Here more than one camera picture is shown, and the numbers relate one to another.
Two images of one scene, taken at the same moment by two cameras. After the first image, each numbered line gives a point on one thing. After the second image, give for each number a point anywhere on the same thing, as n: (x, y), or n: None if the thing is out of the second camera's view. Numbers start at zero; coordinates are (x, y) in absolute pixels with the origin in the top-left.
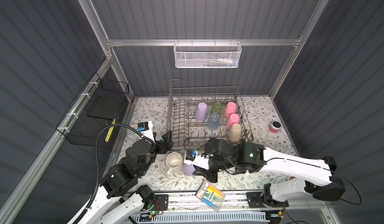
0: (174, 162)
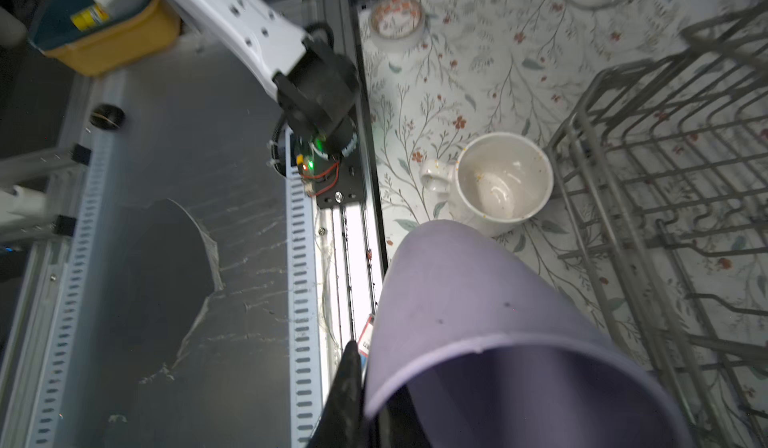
0: (497, 178)
